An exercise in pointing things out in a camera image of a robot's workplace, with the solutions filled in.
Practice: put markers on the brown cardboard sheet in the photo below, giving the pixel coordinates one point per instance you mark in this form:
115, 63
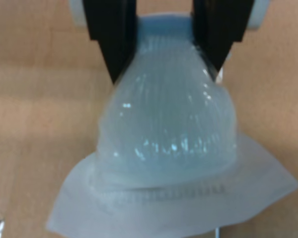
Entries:
27, 99

